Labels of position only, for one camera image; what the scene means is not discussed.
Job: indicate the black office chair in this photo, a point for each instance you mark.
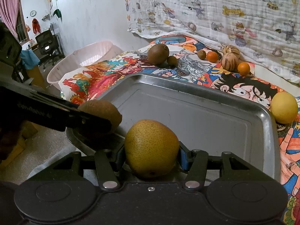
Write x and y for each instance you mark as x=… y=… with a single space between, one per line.
x=49 y=48

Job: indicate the colourful anime poster mat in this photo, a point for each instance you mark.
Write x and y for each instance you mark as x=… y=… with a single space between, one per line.
x=88 y=82

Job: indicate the pink curtain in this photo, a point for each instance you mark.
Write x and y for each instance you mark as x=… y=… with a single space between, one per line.
x=9 y=13

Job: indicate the grey metal baking tray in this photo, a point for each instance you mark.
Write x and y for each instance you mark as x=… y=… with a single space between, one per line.
x=202 y=118

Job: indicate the small orange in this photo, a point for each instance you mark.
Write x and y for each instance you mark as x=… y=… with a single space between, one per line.
x=243 y=69
x=212 y=56

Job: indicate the pink plastic basket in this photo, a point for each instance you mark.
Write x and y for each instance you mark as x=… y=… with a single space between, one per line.
x=95 y=52

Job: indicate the cartoon print cloth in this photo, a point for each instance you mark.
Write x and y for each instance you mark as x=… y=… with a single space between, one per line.
x=265 y=31

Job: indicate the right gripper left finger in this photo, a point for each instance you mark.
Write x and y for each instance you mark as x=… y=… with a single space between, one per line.
x=107 y=162

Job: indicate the round wall clock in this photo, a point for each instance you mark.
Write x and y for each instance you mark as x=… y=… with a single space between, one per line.
x=33 y=13

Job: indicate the round yellow fruit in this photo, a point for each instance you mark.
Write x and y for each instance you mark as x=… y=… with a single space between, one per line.
x=284 y=107

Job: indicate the yellow-green pear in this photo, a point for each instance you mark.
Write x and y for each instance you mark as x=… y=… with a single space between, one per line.
x=151 y=148

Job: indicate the striped melon fruit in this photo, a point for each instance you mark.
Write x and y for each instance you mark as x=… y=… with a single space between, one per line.
x=229 y=62
x=232 y=49

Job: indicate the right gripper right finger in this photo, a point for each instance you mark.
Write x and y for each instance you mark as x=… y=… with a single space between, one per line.
x=194 y=164

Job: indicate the large brown kiwi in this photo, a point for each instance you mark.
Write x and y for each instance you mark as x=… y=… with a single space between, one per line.
x=158 y=54

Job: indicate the small brown kiwi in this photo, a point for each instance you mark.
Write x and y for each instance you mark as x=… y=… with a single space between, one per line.
x=201 y=54

